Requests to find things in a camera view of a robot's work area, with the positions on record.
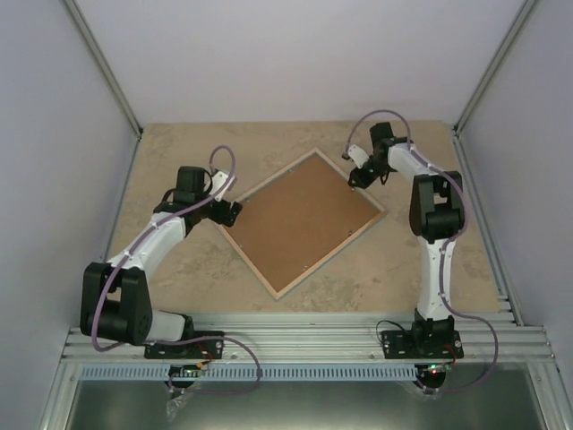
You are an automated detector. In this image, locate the brown frame backing board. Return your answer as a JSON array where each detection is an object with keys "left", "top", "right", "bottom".
[{"left": 220, "top": 148, "right": 387, "bottom": 300}]

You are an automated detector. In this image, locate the blue wooden picture frame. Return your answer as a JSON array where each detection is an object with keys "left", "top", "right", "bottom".
[{"left": 218, "top": 146, "right": 389, "bottom": 302}]

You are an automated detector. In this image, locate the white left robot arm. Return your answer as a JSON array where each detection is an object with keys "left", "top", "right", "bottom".
[{"left": 80, "top": 167, "right": 243, "bottom": 357}]

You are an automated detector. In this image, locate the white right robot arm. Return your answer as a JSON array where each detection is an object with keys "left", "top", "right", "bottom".
[{"left": 342, "top": 122, "right": 466, "bottom": 358}]

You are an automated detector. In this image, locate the left controller board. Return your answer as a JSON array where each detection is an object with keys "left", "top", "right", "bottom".
[{"left": 167, "top": 362, "right": 209, "bottom": 379}]

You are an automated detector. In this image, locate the controller board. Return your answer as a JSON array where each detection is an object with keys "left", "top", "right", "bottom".
[
  {"left": 167, "top": 362, "right": 209, "bottom": 379},
  {"left": 422, "top": 362, "right": 452, "bottom": 374}
]

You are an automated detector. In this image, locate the right controller board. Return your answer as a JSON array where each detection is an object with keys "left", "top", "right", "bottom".
[{"left": 422, "top": 362, "right": 452, "bottom": 374}]

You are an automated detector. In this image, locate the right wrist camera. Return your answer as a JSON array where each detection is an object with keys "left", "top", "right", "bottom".
[{"left": 342, "top": 144, "right": 370, "bottom": 168}]

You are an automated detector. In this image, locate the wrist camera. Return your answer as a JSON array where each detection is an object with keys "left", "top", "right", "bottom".
[
  {"left": 342, "top": 144, "right": 370, "bottom": 168},
  {"left": 210, "top": 170, "right": 230, "bottom": 202}
]

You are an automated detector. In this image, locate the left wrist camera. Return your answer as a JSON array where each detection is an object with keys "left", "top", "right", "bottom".
[{"left": 210, "top": 170, "right": 230, "bottom": 202}]

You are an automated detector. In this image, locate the aluminium rail platform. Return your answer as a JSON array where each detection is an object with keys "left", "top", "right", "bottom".
[{"left": 61, "top": 312, "right": 556, "bottom": 365}]

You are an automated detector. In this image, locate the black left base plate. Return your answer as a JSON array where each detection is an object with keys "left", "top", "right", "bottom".
[{"left": 144, "top": 331, "right": 225, "bottom": 361}]

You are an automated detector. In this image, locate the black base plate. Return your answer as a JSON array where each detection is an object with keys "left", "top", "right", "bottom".
[
  {"left": 144, "top": 331, "right": 225, "bottom": 361},
  {"left": 376, "top": 316, "right": 465, "bottom": 360}
]

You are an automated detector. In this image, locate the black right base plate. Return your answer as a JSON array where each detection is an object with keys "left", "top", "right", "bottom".
[{"left": 376, "top": 316, "right": 465, "bottom": 360}]

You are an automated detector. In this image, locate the slotted grey cable duct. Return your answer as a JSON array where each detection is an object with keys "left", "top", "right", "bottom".
[{"left": 80, "top": 364, "right": 417, "bottom": 382}]

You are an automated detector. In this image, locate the aluminium corner post right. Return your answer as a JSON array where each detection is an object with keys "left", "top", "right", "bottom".
[{"left": 450, "top": 0, "right": 541, "bottom": 135}]

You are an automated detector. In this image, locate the aluminium corner post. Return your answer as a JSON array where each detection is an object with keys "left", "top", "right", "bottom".
[
  {"left": 450, "top": 0, "right": 541, "bottom": 135},
  {"left": 61, "top": 0, "right": 143, "bottom": 140}
]

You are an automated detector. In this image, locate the aluminium corner post left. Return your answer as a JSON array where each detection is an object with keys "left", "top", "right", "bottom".
[{"left": 61, "top": 0, "right": 143, "bottom": 140}]

